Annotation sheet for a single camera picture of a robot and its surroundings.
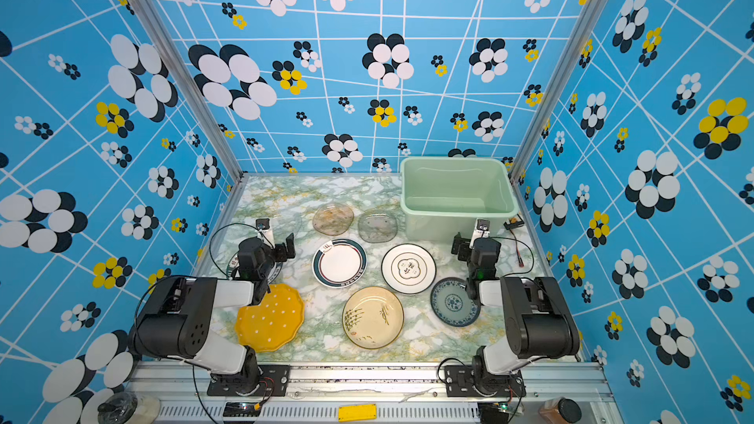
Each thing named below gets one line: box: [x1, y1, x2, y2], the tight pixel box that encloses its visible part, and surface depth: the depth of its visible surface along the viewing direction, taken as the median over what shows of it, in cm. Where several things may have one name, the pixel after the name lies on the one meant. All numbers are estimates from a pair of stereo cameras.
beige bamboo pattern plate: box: [341, 285, 405, 351], surface depth 85 cm
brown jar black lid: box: [538, 396, 583, 424], surface depth 63 cm
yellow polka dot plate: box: [235, 283, 305, 353], surface depth 85 cm
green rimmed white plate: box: [311, 238, 369, 289], surface depth 96 cm
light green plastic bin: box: [399, 157, 520, 243], surface depth 103 cm
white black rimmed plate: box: [380, 243, 437, 295], surface depth 95 cm
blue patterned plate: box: [430, 276, 482, 328], surface depth 88 cm
